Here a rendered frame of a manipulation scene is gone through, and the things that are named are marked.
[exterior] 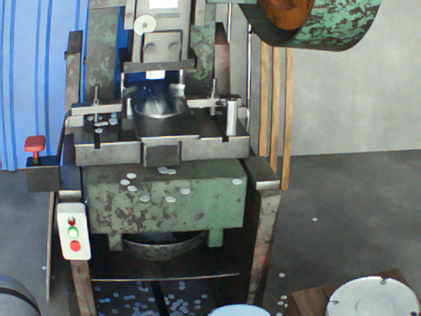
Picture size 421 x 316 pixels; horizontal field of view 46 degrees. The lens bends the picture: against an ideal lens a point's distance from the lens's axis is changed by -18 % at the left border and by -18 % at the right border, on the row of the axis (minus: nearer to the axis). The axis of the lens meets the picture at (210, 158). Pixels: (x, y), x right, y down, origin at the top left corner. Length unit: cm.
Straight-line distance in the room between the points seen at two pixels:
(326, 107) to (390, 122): 49
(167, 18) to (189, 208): 47
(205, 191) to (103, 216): 26
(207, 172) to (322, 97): 167
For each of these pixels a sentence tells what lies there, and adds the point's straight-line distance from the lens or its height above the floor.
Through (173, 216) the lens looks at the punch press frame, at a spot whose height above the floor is 55.
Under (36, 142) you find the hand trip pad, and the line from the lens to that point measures 131.
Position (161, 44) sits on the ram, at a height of 94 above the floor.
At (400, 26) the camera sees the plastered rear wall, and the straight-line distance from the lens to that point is 315.
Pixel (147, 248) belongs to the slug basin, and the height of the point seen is 39.
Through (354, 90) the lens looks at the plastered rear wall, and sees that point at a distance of 309.
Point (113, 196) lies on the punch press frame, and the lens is 138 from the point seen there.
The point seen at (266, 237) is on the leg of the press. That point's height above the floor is 50.
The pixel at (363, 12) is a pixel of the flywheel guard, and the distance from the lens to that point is 127.
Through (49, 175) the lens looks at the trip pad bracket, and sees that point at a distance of 133.
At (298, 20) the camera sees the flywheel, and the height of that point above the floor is 103.
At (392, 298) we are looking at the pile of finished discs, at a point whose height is 39.
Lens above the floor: 129
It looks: 26 degrees down
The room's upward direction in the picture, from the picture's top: 3 degrees clockwise
